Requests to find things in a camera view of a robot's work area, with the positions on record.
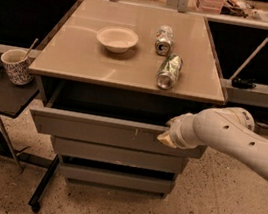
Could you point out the black side table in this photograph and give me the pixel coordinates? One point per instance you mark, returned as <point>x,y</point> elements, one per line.
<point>0,101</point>

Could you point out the black object on ledge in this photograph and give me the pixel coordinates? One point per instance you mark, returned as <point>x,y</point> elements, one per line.
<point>243,84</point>

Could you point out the grey drawer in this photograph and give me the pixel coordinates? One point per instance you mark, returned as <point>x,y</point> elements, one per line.
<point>118,155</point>
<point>116,179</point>
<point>103,115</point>

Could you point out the patterned paper cup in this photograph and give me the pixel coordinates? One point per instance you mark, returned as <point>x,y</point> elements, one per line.
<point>16,64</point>

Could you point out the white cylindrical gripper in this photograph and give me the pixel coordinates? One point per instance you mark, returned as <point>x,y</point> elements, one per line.
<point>178,132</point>

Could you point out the wooden stir stick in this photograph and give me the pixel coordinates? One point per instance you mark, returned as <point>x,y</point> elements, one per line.
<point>30,48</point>

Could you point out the grey top drawer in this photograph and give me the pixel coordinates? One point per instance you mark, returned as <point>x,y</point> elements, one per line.
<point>103,115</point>

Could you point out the green soda can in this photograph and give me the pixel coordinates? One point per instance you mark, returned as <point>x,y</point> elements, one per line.
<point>169,72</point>
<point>164,40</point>

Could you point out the grey middle drawer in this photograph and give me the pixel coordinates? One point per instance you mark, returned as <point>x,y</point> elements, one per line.
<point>118,155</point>

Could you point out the grey drawer cabinet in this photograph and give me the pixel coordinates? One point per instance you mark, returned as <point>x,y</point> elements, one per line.
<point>75,54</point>

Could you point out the pink stacked bins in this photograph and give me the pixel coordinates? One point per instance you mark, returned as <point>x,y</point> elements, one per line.
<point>210,6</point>

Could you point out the near green soda can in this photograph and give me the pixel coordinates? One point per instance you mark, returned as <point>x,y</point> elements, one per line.
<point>169,72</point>

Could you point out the white pole with black tip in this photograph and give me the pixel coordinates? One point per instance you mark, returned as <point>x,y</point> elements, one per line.
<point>251,56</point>

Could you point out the grey bottom drawer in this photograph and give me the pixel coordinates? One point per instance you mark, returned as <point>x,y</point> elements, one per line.
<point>116,179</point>

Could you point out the far green soda can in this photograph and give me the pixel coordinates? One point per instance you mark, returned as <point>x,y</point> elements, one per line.
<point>164,40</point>

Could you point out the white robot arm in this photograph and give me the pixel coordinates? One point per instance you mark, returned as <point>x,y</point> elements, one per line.
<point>228,130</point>

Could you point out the white paper bowl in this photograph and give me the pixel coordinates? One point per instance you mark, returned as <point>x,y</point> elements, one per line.
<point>117,39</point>

